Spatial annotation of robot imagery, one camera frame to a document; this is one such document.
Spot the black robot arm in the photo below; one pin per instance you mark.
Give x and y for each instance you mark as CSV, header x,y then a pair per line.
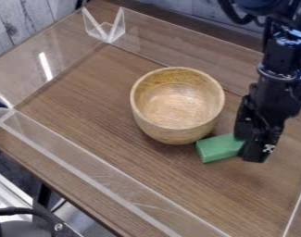
x,y
278,16

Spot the brown wooden bowl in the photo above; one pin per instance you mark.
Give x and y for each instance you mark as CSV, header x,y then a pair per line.
x,y
176,103

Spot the black table leg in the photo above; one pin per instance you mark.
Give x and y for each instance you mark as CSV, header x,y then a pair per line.
x,y
44,195

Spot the clear acrylic front wall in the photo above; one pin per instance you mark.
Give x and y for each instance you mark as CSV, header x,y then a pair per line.
x,y
131,209

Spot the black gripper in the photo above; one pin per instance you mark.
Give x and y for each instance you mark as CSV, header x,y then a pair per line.
x,y
271,103

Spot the green rectangular block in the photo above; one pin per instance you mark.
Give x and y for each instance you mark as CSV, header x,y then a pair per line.
x,y
218,147

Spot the clear acrylic corner bracket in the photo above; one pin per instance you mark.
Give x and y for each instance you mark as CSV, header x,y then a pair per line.
x,y
105,32

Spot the grey metal base plate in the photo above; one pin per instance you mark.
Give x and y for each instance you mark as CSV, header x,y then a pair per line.
x,y
63,228

